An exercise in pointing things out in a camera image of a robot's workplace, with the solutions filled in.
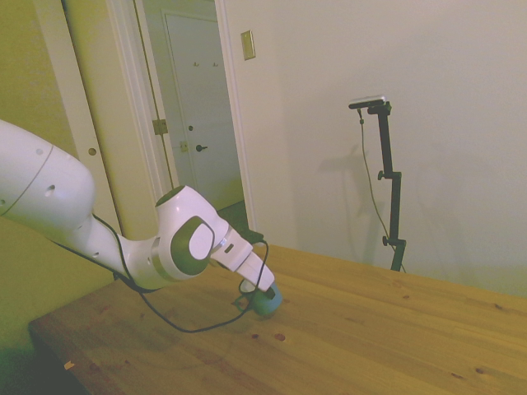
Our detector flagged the open beige door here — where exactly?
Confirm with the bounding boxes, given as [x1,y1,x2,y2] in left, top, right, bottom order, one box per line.
[61,0,174,239]

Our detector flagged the white closed hallway door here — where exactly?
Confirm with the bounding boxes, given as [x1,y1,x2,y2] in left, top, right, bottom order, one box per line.
[163,12,245,211]

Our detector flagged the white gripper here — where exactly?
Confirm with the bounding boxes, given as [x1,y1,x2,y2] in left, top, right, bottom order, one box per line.
[235,249,277,300]

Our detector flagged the black camera stand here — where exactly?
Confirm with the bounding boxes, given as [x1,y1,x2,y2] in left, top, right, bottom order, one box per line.
[357,108,407,273]
[366,102,408,272]

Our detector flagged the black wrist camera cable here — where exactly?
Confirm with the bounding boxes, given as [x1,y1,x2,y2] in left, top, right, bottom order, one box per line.
[52,213,271,334]

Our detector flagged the beige light switch plate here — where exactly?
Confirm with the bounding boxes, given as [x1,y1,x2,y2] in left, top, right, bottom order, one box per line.
[240,30,256,62]

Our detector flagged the teal ceramic mug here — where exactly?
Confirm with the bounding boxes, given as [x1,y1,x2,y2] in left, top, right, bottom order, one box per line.
[232,281,284,318]

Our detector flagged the grey exterior camera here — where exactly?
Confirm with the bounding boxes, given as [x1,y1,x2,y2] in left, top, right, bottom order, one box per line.
[347,94,389,110]

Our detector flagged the white door frame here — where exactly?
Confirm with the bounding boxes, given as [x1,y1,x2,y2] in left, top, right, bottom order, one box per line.
[105,0,259,231]

